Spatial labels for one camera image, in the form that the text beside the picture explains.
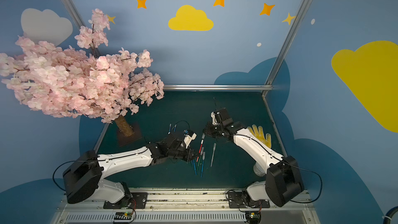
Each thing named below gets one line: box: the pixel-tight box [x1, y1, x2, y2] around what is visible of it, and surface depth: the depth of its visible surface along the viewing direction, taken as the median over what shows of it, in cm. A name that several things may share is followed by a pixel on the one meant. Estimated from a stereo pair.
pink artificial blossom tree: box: [0, 8, 165, 137], surface depth 61 cm
